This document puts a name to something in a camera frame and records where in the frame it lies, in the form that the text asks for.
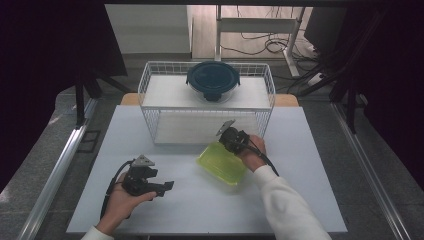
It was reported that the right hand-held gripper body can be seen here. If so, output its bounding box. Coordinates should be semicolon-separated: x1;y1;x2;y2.
215;119;251;156

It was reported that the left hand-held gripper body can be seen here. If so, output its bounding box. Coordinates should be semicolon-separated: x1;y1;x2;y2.
121;154;162;197

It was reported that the green rectangular plastic container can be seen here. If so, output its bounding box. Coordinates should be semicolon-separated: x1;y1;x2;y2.
195;141;250;187

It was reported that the round container with blue lid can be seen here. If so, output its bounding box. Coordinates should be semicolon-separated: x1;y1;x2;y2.
185;60;241;104

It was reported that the white wire rack shelf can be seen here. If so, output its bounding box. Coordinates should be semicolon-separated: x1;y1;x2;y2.
137;60;277;147

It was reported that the person's right hand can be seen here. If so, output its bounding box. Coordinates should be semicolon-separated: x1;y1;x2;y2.
239;134;268;173

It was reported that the person's left hand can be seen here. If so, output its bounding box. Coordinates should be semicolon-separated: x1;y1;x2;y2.
96;172;158;236

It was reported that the white power strip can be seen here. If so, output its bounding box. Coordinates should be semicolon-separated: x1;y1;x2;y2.
307;72;325;87

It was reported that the black tripod stand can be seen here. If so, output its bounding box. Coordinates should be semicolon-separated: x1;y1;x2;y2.
73;64;132;130

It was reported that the white cabinet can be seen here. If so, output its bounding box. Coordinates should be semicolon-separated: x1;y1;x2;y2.
104;3;195;56

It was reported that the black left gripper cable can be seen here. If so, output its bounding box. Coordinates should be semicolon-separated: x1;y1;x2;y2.
99;159;135;220

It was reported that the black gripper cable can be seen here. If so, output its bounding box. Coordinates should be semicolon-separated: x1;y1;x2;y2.
247;137;281;178
99;159;135;220

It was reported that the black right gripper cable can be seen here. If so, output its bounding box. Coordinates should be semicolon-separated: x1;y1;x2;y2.
247;137;281;178

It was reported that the aluminium rail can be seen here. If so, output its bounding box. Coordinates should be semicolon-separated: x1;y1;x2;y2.
330;101;414;240
15;97;99;240

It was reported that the black floor cable tangle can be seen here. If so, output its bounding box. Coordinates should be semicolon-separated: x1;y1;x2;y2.
220;5;301;57

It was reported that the white desk frame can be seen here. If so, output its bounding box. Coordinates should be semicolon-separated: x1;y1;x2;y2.
213;4;307;78

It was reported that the black stand with cables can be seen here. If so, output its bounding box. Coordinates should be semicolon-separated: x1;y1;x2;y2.
286;13;384;135

